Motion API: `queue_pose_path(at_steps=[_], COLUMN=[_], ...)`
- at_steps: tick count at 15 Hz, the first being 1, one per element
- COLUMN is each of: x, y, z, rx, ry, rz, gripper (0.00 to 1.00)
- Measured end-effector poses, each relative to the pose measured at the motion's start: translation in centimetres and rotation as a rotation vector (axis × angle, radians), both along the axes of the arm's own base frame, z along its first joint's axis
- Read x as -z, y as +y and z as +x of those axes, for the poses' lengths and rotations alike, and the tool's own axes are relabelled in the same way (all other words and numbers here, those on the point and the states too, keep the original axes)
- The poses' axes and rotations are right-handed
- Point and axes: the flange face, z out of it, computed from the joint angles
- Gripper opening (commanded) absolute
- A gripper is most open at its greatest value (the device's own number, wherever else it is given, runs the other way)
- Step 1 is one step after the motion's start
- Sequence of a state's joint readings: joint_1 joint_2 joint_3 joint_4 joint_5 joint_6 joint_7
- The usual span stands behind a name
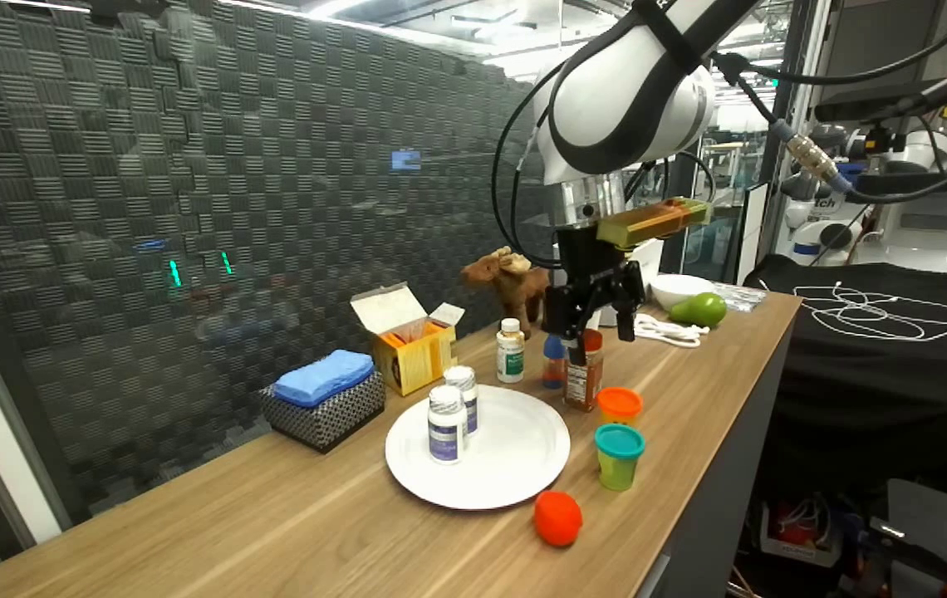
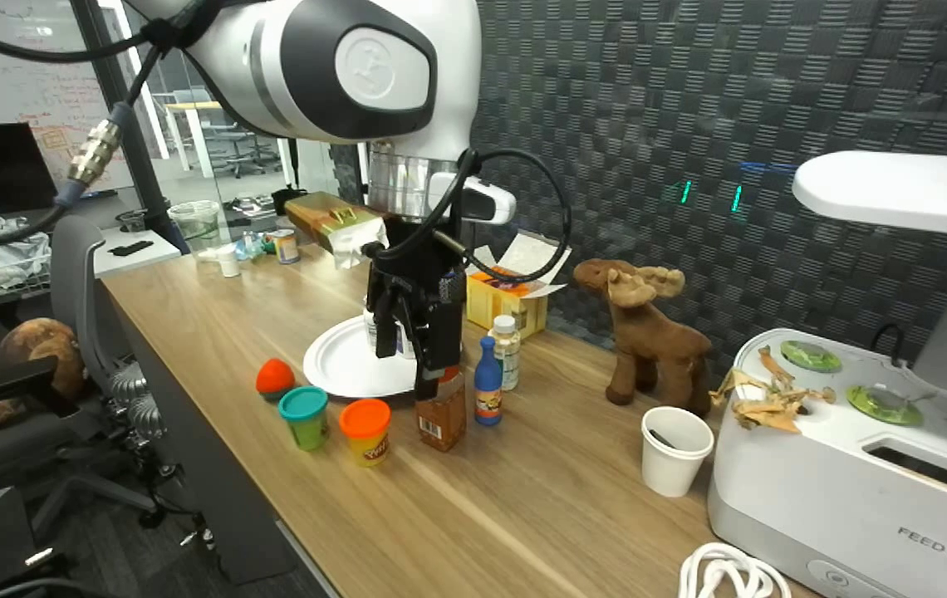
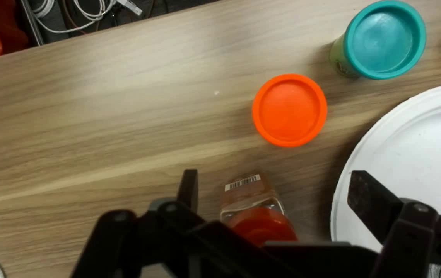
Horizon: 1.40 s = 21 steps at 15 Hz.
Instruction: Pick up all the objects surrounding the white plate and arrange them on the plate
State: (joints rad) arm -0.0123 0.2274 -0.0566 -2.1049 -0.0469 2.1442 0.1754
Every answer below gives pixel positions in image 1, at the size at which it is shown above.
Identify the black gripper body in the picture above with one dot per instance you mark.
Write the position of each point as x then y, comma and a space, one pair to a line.
592, 270

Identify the spice jar orange lid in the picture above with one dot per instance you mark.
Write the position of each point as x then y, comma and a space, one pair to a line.
586, 386

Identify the yellow dough tub orange lid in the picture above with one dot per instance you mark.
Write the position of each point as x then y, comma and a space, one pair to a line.
620, 401

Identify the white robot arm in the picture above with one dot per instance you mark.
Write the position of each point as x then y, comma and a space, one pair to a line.
626, 99

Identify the white round plate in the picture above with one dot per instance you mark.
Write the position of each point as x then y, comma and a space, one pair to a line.
505, 452

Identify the small blue bottle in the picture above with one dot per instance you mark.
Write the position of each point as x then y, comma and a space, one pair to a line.
554, 360

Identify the white bottle green label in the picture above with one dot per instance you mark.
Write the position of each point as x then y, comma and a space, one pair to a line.
510, 354

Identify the green fruit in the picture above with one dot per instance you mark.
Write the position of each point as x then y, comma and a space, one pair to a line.
699, 311

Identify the brown moose plush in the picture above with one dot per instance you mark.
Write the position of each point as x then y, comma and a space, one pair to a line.
510, 283

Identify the open yellow cardboard box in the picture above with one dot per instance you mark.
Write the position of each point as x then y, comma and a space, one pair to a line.
410, 354

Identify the orange ball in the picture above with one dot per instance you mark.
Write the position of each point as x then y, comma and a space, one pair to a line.
560, 520

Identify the folded blue cloth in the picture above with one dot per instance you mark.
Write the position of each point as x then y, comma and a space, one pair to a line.
324, 377

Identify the grey woven basket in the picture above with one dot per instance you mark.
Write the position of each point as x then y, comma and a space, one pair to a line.
324, 421

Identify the black covered table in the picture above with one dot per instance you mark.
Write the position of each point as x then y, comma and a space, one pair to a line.
881, 377

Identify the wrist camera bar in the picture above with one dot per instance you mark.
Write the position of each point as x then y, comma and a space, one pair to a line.
657, 222

